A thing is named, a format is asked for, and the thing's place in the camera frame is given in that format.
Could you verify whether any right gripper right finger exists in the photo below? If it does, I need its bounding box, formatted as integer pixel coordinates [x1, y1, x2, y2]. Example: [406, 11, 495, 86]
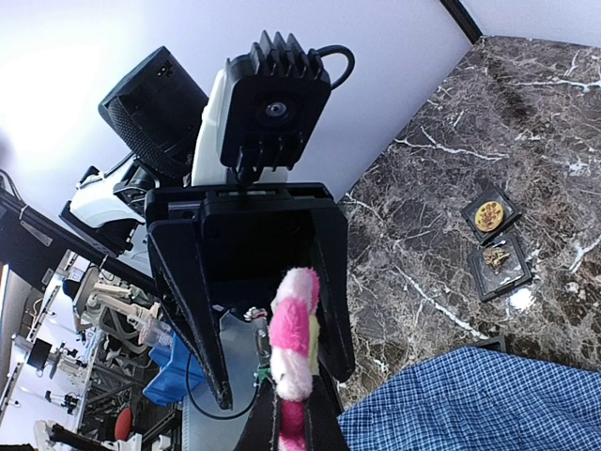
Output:
[304, 376, 349, 451]

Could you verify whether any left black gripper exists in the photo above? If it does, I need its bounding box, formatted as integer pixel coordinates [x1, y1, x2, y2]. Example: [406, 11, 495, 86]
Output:
[145, 183, 355, 410]

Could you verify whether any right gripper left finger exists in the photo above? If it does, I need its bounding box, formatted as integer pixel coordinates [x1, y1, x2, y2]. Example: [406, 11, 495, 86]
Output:
[237, 380, 281, 451]

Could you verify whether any pink flower brooch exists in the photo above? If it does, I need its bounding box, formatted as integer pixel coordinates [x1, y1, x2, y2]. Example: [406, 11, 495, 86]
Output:
[269, 268, 319, 450]

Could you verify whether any blue checkered shirt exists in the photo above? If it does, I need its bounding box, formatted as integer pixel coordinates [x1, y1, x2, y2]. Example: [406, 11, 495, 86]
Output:
[338, 347, 600, 450]

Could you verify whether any gold round brooch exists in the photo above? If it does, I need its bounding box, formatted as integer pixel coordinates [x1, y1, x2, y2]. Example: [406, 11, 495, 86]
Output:
[474, 201, 504, 233]

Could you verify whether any small bronze ornate brooch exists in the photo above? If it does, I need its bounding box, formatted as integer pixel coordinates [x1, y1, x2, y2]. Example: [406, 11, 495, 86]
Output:
[483, 247, 511, 272]

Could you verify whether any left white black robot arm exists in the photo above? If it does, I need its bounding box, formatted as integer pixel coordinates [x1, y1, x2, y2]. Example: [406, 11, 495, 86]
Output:
[61, 36, 355, 410]

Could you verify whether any blue plastic bin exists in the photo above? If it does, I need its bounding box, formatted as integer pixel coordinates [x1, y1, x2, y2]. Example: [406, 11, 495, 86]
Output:
[143, 332, 191, 407]

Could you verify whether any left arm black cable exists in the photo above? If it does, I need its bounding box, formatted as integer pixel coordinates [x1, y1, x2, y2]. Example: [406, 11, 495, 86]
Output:
[185, 347, 262, 422]

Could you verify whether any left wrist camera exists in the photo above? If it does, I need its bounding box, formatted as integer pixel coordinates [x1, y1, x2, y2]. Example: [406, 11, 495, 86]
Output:
[191, 33, 355, 187]

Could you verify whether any right black display frame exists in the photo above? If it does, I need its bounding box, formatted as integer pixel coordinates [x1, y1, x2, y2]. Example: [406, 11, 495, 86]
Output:
[470, 334, 507, 353]

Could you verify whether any black display frame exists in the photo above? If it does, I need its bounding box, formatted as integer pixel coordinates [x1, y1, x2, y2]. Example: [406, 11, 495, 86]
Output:
[470, 334, 507, 353]
[468, 233, 532, 303]
[461, 185, 521, 245]

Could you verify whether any middle black display frame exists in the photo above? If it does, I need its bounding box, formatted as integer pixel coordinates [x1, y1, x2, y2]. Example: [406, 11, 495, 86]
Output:
[468, 233, 532, 303]

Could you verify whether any left black display frame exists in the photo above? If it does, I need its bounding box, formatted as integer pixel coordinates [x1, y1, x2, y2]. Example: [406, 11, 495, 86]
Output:
[461, 185, 521, 245]

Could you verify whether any left black frame post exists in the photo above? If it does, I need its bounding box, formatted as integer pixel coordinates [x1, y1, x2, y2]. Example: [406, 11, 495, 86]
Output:
[439, 0, 483, 44]

